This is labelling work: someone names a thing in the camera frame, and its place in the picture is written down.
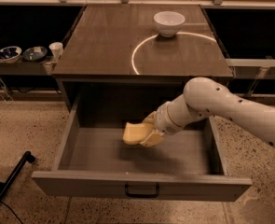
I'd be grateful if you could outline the white paper cup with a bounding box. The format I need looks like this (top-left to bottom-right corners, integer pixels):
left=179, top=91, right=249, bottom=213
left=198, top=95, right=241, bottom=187
left=49, top=42, right=63, bottom=60

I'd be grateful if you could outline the dark green bowl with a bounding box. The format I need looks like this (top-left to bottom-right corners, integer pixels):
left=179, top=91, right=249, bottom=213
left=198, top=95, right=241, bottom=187
left=22, top=46, right=48, bottom=62

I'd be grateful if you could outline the white cable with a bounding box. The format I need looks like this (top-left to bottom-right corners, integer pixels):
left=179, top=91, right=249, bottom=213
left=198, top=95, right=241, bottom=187
left=0, top=59, right=14, bottom=104

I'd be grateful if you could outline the yellow sponge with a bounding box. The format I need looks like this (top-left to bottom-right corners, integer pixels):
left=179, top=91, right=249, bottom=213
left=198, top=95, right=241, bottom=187
left=123, top=122, right=153, bottom=145

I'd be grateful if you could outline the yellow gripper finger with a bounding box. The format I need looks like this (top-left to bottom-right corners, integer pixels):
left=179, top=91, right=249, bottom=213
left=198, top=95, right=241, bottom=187
left=143, top=111, right=156, bottom=123
left=140, top=130, right=164, bottom=147

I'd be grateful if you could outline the black drawer handle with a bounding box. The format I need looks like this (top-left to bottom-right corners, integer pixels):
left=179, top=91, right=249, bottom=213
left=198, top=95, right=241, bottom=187
left=124, top=184, right=159, bottom=199

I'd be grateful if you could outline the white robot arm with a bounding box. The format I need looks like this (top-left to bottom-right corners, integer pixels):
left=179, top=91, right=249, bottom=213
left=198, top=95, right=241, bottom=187
left=140, top=77, right=275, bottom=148

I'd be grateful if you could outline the open grey top drawer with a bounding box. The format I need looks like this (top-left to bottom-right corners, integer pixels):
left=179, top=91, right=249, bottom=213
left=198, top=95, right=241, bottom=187
left=33, top=96, right=252, bottom=202

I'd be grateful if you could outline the low side shelf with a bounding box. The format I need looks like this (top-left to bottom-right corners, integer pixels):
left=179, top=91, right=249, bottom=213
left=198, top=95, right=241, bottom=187
left=0, top=56, right=57, bottom=76

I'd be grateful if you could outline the black chair leg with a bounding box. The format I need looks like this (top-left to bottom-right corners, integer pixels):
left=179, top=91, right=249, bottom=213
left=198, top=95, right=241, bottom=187
left=0, top=151, right=35, bottom=203

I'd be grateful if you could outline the dark wooden cabinet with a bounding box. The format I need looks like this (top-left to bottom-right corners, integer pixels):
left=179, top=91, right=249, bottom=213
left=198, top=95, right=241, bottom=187
left=53, top=4, right=233, bottom=107

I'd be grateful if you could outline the white ceramic bowl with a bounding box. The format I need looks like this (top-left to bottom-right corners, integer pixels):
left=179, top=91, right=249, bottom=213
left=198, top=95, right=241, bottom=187
left=154, top=11, right=186, bottom=37

